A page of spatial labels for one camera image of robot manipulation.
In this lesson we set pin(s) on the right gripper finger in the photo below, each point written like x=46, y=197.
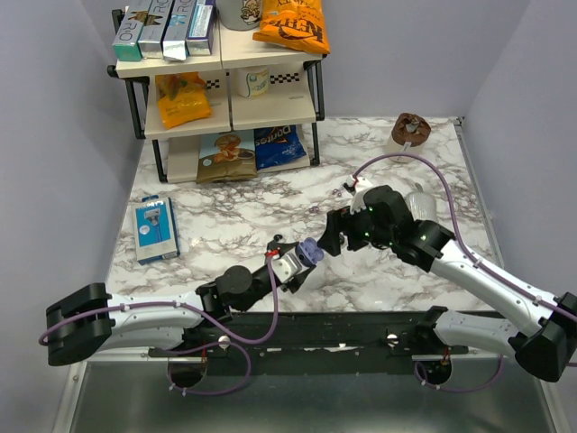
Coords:
x=336, y=227
x=357, y=238

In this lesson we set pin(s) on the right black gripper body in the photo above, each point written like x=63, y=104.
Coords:
x=361, y=221

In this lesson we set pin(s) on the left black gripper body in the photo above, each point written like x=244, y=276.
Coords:
x=271, y=252

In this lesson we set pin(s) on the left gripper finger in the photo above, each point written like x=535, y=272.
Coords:
x=276, y=247
x=295, y=283

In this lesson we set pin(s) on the blue-purple earbud charging case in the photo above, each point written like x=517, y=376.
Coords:
x=309, y=253

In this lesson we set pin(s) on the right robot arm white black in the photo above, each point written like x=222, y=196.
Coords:
x=535, y=327

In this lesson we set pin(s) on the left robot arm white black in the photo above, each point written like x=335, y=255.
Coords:
x=92, y=320

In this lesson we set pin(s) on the blue doritos bag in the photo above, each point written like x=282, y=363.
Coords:
x=276, y=146

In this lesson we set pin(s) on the brown-topped white cup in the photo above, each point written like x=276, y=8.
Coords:
x=408, y=135

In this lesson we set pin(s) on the brown chips bag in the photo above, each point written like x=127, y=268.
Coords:
x=226, y=156

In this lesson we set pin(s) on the blue razor package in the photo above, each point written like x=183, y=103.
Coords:
x=155, y=230

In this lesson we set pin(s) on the beige black shelf rack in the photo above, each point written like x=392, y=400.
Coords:
x=295, y=96

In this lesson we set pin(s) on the white patterned mug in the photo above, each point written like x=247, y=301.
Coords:
x=252, y=82

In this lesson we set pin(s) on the orange snack bag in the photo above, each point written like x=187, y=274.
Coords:
x=182, y=98

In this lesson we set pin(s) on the orange kettle chips bag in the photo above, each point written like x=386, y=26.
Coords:
x=295, y=24

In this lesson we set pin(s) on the purple white toothpaste box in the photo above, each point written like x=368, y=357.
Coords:
x=200, y=35

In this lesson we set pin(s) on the grey cartoon mug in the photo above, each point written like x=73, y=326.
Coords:
x=239, y=15

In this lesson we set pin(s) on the blue silver toothpaste box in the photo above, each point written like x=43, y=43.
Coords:
x=174, y=46

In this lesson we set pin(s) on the teal toothpaste box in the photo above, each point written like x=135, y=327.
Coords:
x=125, y=45

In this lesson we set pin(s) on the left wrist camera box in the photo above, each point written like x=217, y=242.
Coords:
x=286, y=267

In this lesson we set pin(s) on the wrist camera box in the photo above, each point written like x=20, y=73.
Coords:
x=357, y=187
x=286, y=267

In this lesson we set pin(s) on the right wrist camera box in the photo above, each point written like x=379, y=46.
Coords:
x=357, y=187

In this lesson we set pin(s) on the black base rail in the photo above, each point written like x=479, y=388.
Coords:
x=328, y=343

